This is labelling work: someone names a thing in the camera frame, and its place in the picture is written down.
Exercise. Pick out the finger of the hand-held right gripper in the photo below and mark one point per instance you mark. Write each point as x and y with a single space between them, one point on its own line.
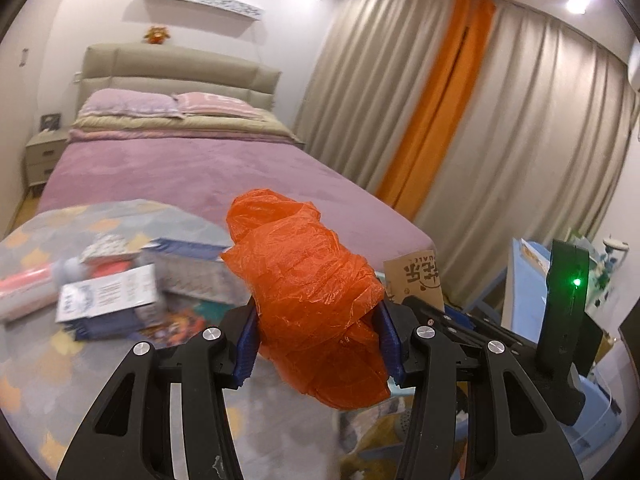
462 329

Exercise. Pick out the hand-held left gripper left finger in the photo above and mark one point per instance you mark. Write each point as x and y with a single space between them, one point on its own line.
246 347

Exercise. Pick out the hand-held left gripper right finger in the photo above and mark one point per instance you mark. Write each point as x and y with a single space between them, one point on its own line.
392 347

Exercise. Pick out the colourful snack packet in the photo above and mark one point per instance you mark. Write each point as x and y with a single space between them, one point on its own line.
172 329

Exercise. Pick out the orange plastic bag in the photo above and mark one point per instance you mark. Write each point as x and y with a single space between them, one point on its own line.
305 280

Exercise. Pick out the blue and white box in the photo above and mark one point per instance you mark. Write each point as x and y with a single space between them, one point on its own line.
200 266

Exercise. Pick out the white and blue carton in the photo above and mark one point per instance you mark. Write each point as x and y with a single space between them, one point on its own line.
107 300

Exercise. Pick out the small patterned box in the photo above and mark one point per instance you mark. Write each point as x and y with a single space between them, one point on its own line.
107 247

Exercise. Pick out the pink plastic packet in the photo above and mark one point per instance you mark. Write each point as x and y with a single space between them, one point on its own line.
25 287

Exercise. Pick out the light blue desk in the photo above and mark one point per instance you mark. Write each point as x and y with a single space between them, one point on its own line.
525 290

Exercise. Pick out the brown cardboard box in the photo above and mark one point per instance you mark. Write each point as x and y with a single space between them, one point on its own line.
415 277

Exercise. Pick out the light blue plastic chair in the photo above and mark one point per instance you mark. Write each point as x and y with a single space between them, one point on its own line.
597 415

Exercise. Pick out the beige curtain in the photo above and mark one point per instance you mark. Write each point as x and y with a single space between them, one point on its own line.
540 150
370 85

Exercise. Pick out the purple bedspread bed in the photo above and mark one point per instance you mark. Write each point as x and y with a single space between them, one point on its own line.
210 175

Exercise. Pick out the folded beige quilt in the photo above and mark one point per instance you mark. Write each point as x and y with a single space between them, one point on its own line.
200 127

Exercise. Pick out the orange curtain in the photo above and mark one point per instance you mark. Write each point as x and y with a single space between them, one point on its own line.
445 100

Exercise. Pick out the pink pillow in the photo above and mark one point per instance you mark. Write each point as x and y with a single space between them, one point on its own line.
217 105

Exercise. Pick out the white air conditioner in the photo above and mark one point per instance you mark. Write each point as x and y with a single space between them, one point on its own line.
634 67

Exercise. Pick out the purple pillow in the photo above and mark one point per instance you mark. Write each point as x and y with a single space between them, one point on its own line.
127 102

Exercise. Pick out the grey nightstand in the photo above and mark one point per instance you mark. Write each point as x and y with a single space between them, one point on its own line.
45 157

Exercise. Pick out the beige padded headboard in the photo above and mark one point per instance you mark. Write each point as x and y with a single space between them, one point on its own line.
175 67

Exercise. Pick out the ceiling spotlight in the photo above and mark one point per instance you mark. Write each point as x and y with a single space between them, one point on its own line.
577 5

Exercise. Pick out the orange plush toy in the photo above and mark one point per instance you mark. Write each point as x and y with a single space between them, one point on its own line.
157 35

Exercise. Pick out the small dark picture frame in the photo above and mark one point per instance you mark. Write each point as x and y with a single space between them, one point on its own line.
51 121

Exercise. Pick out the white patterned wall shelf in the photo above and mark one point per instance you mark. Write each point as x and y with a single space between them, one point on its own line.
205 0

